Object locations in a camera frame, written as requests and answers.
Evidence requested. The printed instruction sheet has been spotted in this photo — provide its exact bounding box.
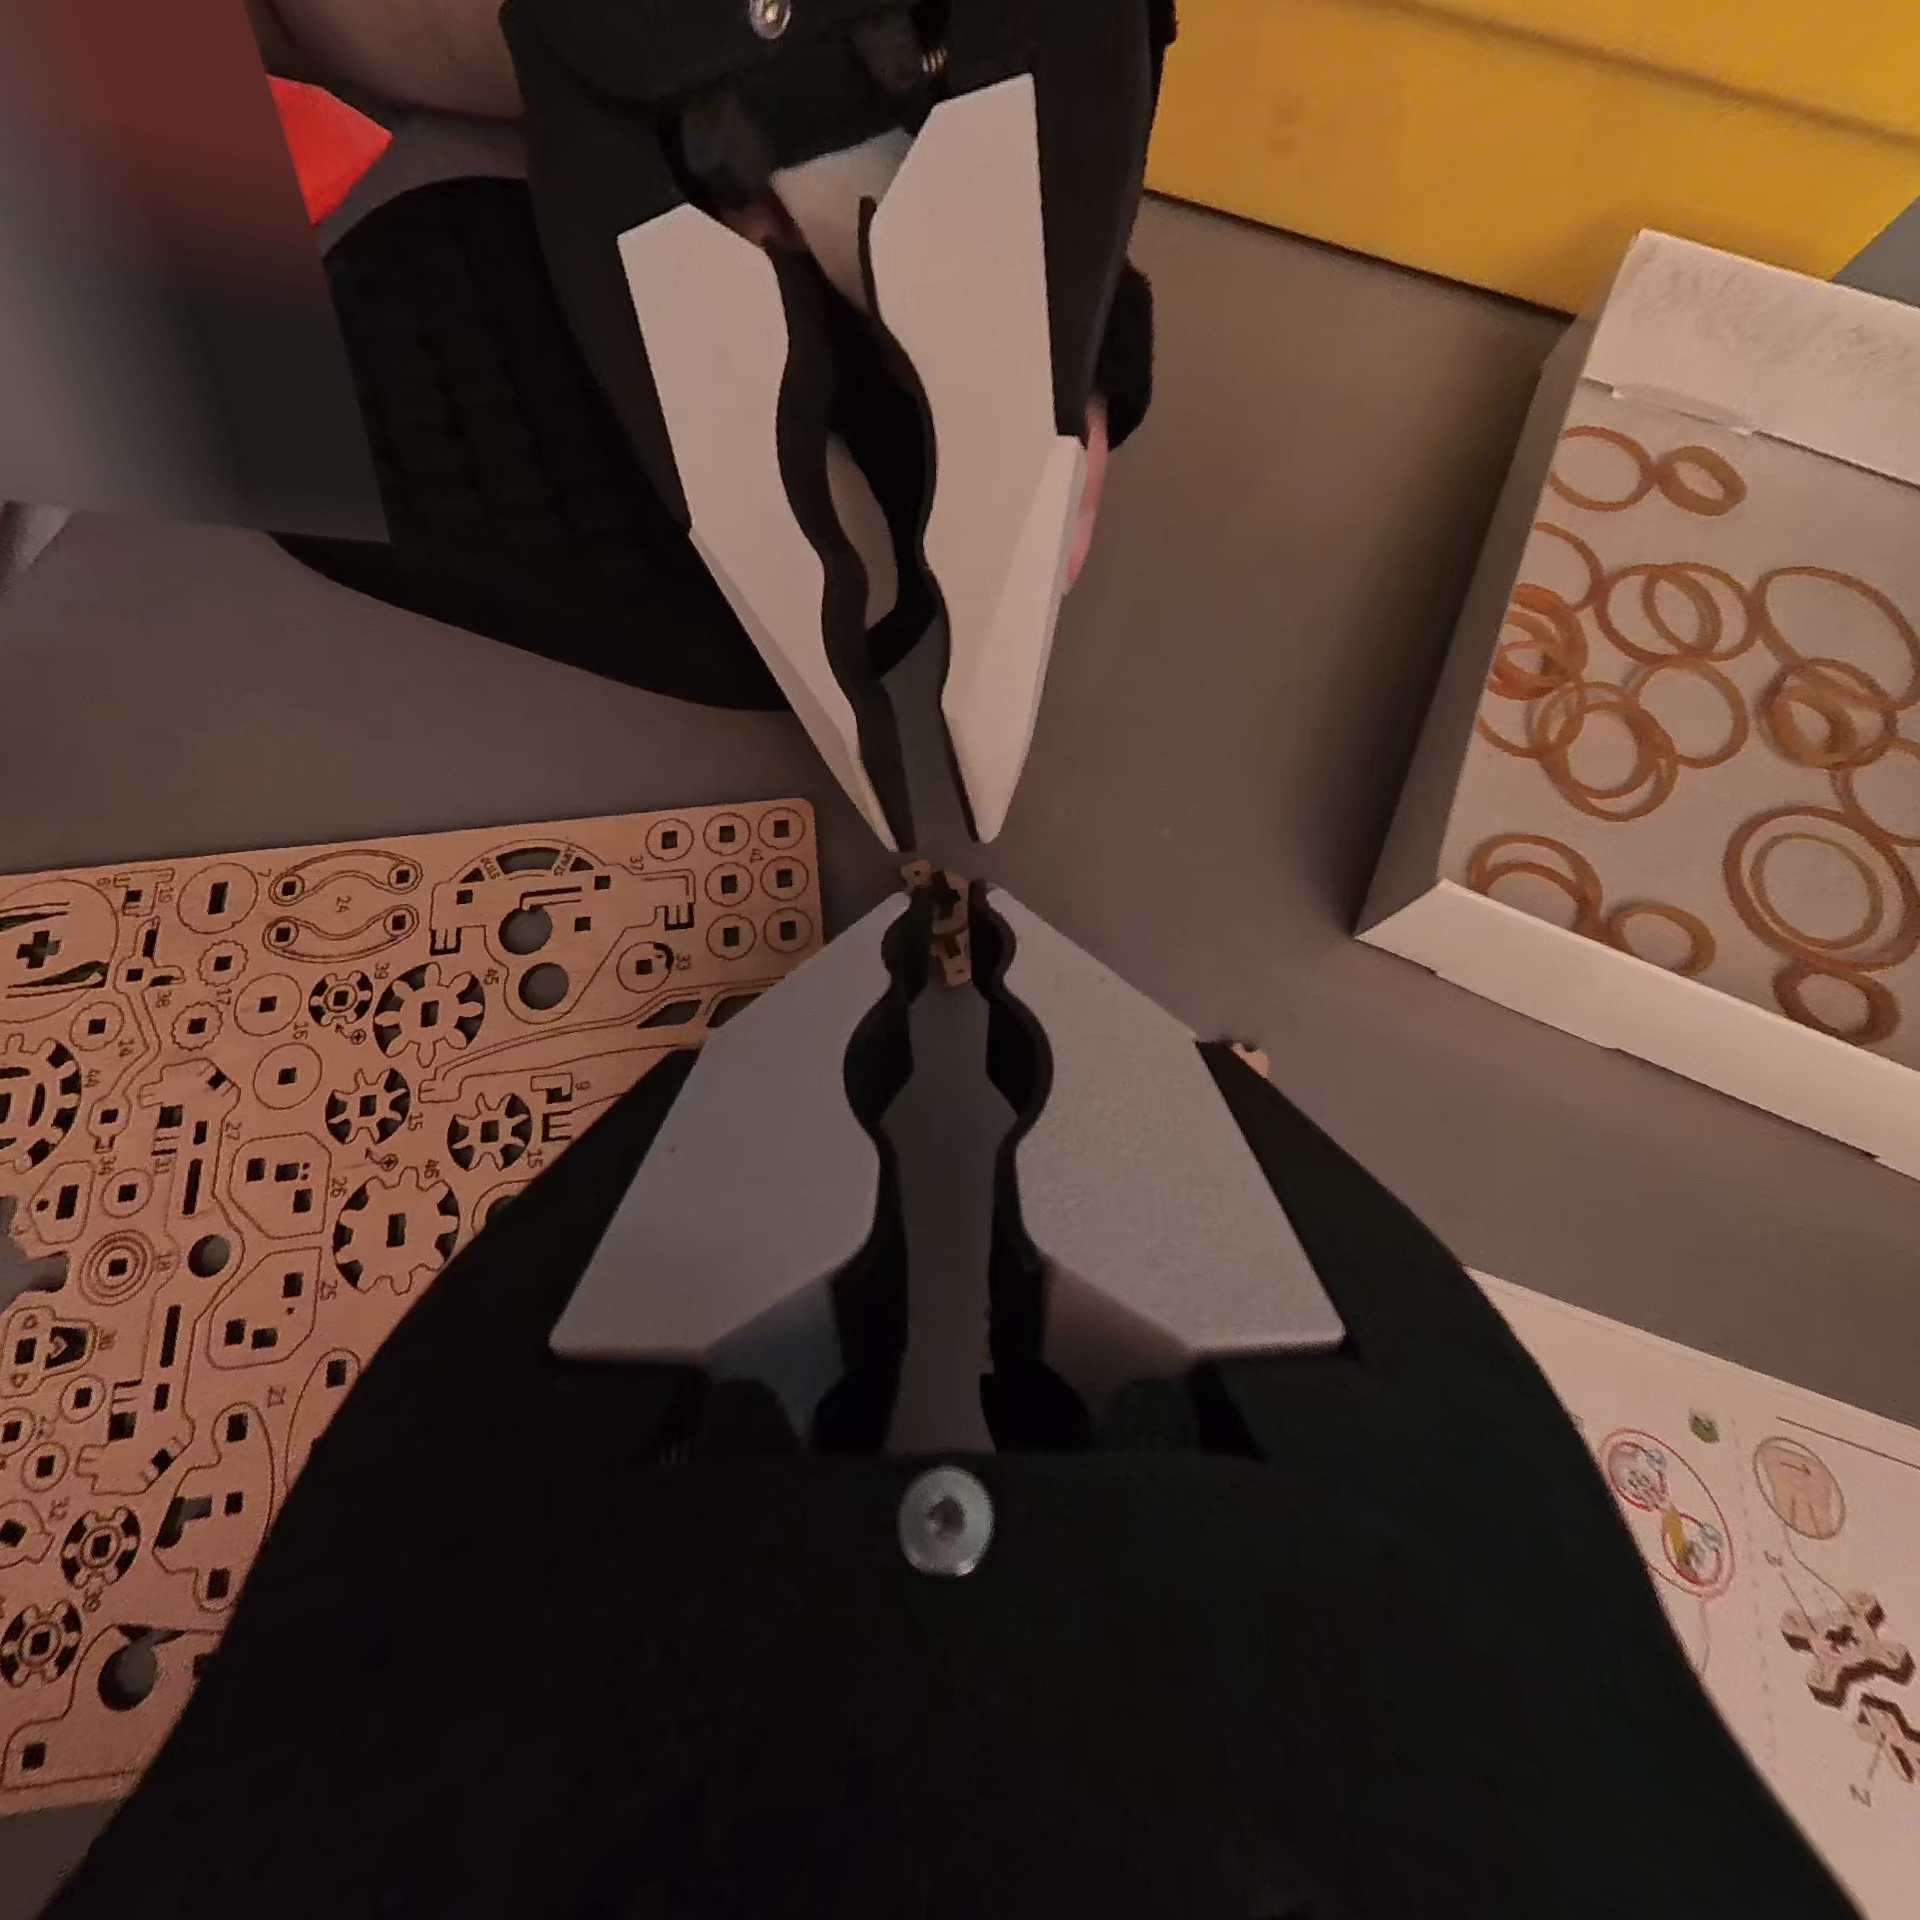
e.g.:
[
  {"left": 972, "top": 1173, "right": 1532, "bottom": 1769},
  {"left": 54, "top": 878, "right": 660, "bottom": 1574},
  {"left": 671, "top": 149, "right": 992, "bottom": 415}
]
[{"left": 1462, "top": 1266, "right": 1920, "bottom": 1920}]

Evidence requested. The laser-cut wooden parts sheet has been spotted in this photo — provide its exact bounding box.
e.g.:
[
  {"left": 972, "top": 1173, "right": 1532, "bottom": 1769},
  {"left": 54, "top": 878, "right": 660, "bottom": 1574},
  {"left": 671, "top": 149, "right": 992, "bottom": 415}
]
[{"left": 0, "top": 799, "right": 825, "bottom": 1801}]

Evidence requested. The small wooden model part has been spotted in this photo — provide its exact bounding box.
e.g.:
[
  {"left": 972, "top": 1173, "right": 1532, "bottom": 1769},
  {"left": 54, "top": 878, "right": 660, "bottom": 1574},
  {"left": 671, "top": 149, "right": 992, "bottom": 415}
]
[{"left": 895, "top": 857, "right": 975, "bottom": 992}]

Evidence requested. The pile of tan rubber bands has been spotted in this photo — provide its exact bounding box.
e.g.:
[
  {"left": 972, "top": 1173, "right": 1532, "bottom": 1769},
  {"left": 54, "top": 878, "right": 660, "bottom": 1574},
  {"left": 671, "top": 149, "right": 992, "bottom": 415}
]
[{"left": 1476, "top": 423, "right": 1920, "bottom": 1050}]

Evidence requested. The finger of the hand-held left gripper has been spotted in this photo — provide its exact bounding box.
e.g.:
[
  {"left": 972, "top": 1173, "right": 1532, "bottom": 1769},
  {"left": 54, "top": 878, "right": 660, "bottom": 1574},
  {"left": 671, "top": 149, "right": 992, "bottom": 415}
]
[
  {"left": 617, "top": 201, "right": 920, "bottom": 858},
  {"left": 854, "top": 71, "right": 1105, "bottom": 846}
]

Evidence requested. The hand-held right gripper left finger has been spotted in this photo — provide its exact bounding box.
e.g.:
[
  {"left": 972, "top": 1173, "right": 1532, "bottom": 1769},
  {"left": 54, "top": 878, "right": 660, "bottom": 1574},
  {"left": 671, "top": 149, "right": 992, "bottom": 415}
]
[{"left": 548, "top": 888, "right": 927, "bottom": 1452}]

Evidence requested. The yellow board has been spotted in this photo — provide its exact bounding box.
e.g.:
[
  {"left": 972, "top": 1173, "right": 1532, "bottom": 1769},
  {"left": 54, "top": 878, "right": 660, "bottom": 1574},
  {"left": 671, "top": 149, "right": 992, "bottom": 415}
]
[{"left": 1141, "top": 0, "right": 1920, "bottom": 319}]

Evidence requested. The white cardboard box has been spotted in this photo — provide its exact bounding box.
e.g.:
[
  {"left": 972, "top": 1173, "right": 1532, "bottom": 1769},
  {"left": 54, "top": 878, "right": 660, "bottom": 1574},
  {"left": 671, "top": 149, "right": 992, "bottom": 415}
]
[{"left": 1353, "top": 229, "right": 1920, "bottom": 1185}]

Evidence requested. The person's left hand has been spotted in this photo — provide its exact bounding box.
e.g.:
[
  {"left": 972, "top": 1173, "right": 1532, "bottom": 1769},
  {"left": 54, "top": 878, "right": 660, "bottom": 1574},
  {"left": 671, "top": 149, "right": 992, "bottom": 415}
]
[{"left": 1065, "top": 392, "right": 1116, "bottom": 596}]

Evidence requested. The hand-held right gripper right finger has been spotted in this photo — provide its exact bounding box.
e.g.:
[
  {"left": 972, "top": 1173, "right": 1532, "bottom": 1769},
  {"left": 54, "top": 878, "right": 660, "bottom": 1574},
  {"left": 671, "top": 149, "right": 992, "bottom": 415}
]
[{"left": 972, "top": 882, "right": 1349, "bottom": 1452}]

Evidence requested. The orange object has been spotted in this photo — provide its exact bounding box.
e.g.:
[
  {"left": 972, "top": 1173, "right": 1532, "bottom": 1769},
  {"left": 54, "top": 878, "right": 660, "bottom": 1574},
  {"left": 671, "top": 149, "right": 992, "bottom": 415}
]
[{"left": 269, "top": 74, "right": 394, "bottom": 225}]

